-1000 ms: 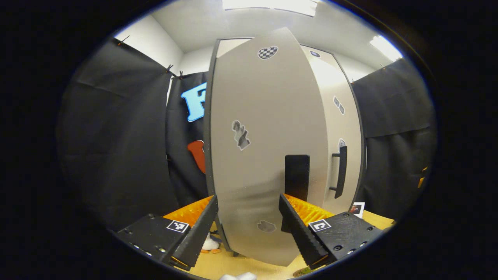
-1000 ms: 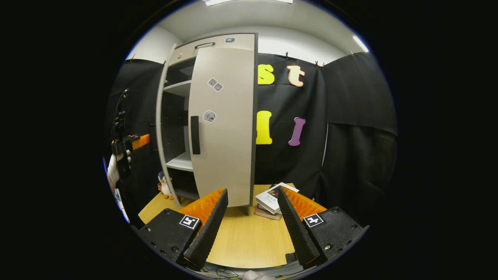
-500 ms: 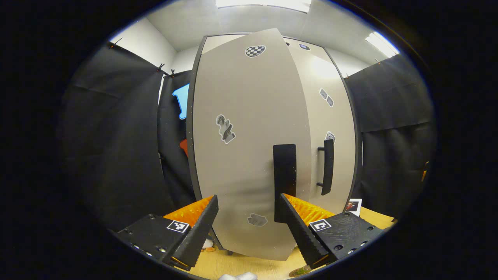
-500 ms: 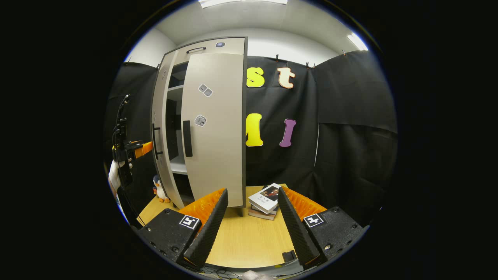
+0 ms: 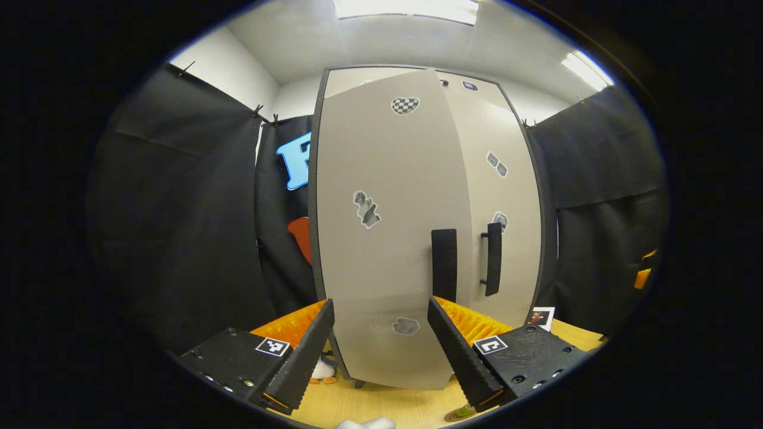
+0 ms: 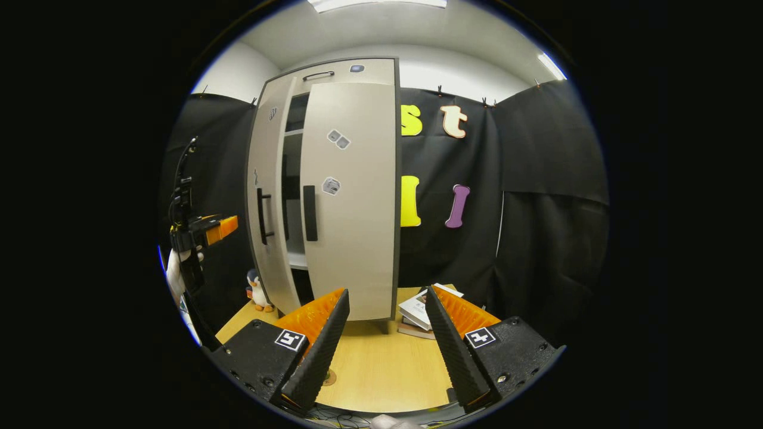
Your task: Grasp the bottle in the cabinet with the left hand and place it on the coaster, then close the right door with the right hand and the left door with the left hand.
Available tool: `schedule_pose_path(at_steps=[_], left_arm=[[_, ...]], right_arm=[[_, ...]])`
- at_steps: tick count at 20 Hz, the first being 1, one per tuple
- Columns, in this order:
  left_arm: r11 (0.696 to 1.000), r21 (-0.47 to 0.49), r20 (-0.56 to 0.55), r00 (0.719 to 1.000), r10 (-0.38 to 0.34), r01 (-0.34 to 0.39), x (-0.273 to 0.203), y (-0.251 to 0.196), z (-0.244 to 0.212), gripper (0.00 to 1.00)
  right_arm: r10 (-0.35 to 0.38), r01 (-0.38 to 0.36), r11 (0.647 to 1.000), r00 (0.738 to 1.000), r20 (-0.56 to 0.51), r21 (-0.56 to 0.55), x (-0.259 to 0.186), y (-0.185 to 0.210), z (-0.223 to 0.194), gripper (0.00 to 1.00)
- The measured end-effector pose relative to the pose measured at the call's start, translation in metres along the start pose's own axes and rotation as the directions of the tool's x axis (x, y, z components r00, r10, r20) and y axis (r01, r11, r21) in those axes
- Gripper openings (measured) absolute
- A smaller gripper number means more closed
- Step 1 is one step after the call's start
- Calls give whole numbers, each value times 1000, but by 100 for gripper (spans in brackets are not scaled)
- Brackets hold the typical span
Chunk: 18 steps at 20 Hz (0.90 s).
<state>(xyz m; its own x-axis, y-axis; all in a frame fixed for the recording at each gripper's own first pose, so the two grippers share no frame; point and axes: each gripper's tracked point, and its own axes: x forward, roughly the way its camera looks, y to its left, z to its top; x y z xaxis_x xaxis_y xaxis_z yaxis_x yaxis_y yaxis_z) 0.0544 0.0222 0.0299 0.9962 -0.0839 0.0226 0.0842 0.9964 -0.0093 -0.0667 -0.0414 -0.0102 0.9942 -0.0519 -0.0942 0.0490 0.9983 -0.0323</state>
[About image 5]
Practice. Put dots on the black backdrop cloth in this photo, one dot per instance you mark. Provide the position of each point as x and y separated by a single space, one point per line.
179 238

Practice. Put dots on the grey cabinet door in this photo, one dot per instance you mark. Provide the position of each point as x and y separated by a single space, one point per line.
387 268
518 280

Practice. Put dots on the grey cabinet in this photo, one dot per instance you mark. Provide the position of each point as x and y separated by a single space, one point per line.
549 238

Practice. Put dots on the white photo cover book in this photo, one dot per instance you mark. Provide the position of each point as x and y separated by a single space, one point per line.
541 317

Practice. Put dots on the green label plastic bottle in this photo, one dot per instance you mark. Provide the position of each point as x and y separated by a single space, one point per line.
466 409

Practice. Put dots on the round cork coaster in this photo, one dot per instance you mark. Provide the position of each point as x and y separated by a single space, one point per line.
456 416

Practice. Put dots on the ceiling light panel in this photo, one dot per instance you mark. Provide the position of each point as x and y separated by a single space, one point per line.
405 11
587 70

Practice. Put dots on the penguin plush toy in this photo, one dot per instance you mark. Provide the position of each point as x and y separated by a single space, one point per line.
323 370

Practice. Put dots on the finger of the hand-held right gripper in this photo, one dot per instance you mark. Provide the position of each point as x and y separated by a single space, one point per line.
650 255
642 279

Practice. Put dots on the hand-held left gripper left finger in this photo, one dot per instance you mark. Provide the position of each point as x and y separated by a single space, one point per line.
304 357

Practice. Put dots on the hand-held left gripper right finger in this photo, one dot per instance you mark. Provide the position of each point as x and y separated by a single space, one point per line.
459 357

